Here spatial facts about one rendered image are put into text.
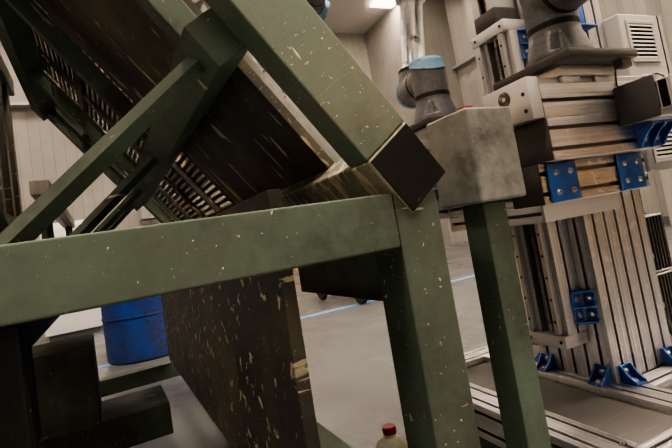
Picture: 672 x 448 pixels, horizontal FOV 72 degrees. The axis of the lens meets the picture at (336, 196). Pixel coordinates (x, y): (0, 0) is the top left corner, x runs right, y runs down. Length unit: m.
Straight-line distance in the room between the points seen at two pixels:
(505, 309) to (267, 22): 0.66
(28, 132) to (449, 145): 10.46
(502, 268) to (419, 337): 0.25
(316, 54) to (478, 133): 0.34
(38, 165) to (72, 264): 10.28
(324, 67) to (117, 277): 0.42
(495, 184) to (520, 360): 0.33
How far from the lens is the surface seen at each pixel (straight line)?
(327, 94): 0.74
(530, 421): 1.02
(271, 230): 0.66
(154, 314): 3.89
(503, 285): 0.94
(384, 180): 0.75
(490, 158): 0.91
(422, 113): 1.55
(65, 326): 6.42
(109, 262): 0.63
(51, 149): 10.93
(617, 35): 1.64
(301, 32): 0.76
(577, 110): 1.14
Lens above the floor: 0.75
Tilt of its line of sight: 4 degrees up
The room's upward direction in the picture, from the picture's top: 9 degrees counter-clockwise
